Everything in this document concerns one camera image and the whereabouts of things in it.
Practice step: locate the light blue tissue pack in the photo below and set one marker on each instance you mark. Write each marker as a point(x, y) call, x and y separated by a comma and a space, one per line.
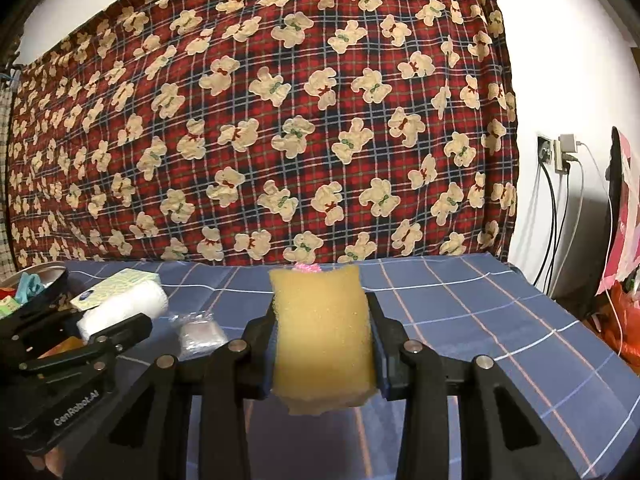
point(120, 282)

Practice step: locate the white wall socket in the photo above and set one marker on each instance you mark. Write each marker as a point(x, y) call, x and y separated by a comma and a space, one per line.
point(545, 149)

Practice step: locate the metal bowl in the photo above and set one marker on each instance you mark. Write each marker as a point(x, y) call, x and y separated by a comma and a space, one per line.
point(50, 275)

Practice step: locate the pink plastic bag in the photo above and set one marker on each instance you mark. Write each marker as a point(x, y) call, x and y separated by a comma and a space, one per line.
point(625, 220)

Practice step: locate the wall socket with chargers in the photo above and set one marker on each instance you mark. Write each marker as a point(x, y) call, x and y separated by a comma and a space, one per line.
point(565, 147)

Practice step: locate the red plaid bear-print blanket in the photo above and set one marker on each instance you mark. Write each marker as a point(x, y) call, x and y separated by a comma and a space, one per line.
point(300, 110)

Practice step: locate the person's left hand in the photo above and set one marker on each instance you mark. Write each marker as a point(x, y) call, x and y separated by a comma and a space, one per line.
point(46, 464)

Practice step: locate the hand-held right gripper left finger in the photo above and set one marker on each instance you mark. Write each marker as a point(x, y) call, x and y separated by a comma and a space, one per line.
point(262, 365)

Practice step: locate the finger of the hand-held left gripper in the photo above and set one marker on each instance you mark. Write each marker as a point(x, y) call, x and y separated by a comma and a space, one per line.
point(30, 322)
point(125, 332)

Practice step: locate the yellow sponge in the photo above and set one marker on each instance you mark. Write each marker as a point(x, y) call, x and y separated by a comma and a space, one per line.
point(320, 335)

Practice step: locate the clear cotton swab bag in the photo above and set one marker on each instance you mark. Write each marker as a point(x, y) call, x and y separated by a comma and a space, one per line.
point(197, 337)

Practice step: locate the beige checked cloth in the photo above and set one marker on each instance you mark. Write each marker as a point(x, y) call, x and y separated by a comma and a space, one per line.
point(5, 160)

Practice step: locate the orange plastic bag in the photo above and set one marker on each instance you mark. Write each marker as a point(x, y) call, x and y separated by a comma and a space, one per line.
point(627, 330)

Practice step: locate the blue plaid bed sheet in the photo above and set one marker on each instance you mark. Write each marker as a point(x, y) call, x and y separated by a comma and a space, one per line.
point(475, 310)

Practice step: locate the teal fluffy cloth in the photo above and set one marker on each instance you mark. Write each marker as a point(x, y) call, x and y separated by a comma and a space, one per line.
point(30, 285)

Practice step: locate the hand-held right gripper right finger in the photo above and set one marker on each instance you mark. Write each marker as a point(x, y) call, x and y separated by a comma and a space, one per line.
point(384, 370)

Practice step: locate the white pads in pink net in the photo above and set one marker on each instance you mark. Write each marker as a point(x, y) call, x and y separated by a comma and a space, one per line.
point(306, 268)

